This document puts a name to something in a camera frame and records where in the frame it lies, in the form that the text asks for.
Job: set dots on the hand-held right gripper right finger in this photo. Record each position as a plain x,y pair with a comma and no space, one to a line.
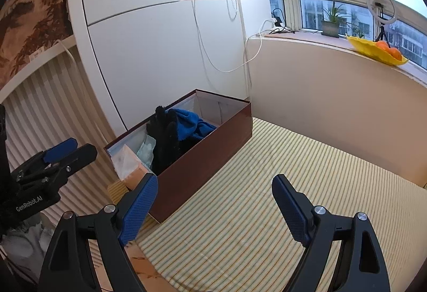
290,208

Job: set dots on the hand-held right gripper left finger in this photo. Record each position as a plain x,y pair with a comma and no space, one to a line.
140,205

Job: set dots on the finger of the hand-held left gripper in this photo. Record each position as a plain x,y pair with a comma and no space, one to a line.
81,155
61,149

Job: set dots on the clear bag with pink contents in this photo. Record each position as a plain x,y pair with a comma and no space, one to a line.
131,172

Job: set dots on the clear packet of white pads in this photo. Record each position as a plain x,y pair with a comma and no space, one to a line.
146,150

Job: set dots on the black knit glove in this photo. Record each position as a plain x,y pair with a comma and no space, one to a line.
163,145

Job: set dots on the brown cardboard box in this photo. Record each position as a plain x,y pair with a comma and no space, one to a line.
206,172

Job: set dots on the blue cloth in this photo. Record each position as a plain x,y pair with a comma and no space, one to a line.
191,122

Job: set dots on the pale grey cloth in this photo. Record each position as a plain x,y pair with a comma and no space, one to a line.
26,245

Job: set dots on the striped yellow mat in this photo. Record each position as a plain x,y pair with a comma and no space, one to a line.
267,162

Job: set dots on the white wardrobe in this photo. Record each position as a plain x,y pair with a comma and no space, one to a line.
150,55

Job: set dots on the yellow leaf-shaped bowl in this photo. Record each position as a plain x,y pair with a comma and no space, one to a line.
363,47

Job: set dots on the potted green plant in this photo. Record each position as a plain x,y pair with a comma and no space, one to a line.
332,27

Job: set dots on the white charger plug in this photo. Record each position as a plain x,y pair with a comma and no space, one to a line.
277,22

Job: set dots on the orange fruit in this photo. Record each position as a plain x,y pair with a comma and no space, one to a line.
382,44
394,52

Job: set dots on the brown printed wall hanging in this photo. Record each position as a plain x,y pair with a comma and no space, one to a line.
30,12

